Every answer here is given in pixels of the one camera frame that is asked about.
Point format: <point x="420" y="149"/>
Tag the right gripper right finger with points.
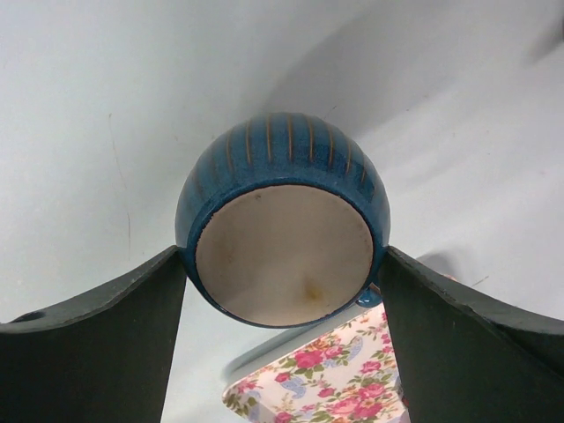
<point x="464" y="356"/>

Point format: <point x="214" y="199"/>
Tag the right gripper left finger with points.
<point x="104" y="355"/>

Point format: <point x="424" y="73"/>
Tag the blue mug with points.
<point x="283" y="221"/>

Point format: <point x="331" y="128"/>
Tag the floral tray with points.
<point x="348" y="374"/>

